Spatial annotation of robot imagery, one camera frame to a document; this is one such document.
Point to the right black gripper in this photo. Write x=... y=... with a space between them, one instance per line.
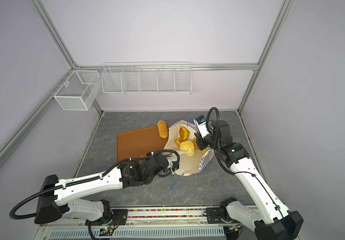
x=201 y=141

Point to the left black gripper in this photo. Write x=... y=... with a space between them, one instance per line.
x=151 y=154

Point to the blue checkered paper bag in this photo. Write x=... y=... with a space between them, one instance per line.
x=188 y=165

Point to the ridged long bread loaf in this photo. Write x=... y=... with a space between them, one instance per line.
x=163 y=129

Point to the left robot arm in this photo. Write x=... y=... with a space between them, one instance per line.
x=60 y=198

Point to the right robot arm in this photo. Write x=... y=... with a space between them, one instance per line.
x=250 y=186

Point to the pale muffin bread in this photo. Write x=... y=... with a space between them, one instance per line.
x=189 y=147

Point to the orange croissant bread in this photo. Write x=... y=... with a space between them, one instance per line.
x=184 y=133

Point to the yellow bread roll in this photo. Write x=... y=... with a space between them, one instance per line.
x=179 y=141

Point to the brown plastic tray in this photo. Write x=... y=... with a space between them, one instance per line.
x=137 y=143

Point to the white mesh box basket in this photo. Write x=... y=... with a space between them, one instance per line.
x=79 y=90

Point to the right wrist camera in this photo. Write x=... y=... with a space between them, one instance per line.
x=200 y=123

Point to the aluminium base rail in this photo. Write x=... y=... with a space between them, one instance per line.
x=144 y=222

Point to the white wire shelf basket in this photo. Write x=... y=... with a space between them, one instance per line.
x=154 y=81

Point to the aluminium frame post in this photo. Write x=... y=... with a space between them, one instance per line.
x=173 y=65

